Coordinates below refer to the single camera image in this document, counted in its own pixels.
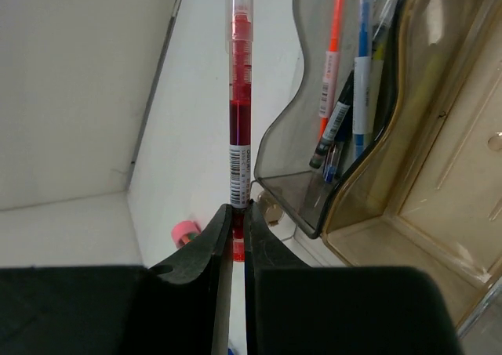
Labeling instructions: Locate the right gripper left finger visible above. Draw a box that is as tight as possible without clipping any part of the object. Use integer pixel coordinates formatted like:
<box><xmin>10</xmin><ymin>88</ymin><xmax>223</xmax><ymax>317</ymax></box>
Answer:
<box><xmin>1</xmin><ymin>205</ymin><xmax>233</xmax><ymax>354</ymax></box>

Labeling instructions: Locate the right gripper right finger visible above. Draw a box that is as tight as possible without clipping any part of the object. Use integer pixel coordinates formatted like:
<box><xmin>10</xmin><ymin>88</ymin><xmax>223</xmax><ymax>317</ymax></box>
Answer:
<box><xmin>244</xmin><ymin>205</ymin><xmax>462</xmax><ymax>354</ymax></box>

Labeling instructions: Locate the pink cap crayon jar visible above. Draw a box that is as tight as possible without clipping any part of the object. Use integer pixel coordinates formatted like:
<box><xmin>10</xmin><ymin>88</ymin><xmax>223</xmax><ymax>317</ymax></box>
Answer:
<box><xmin>171</xmin><ymin>220</ymin><xmax>201</xmax><ymax>248</ymax></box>

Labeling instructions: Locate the black pen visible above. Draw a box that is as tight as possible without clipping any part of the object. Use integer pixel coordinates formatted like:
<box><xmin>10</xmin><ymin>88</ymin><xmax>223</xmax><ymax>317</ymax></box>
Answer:
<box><xmin>309</xmin><ymin>71</ymin><xmax>355</xmax><ymax>169</ymax></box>

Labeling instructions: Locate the orange pen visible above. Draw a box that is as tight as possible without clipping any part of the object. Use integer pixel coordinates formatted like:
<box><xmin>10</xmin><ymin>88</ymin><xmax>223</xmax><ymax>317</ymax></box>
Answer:
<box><xmin>319</xmin><ymin>0</ymin><xmax>344</xmax><ymax>136</ymax></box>

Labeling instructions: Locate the blue gel pen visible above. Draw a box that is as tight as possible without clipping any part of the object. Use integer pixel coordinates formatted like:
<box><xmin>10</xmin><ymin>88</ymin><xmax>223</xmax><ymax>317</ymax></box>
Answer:
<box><xmin>352</xmin><ymin>0</ymin><xmax>373</xmax><ymax>159</ymax></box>

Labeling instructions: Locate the yellow highlighter pen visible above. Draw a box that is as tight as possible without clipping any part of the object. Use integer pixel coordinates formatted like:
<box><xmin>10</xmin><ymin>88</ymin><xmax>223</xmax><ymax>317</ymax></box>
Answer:
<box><xmin>370</xmin><ymin>20</ymin><xmax>390</xmax><ymax>84</ymax></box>

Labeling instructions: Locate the red gel pen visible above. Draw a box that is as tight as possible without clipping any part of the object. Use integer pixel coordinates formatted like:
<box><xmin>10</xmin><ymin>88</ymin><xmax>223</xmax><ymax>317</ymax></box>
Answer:
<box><xmin>226</xmin><ymin>0</ymin><xmax>253</xmax><ymax>263</ymax></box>

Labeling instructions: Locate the clear desk organizer tray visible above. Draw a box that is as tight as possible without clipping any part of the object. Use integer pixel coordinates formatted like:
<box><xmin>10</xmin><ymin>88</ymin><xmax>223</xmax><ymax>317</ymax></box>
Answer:
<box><xmin>255</xmin><ymin>0</ymin><xmax>501</xmax><ymax>339</ymax></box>

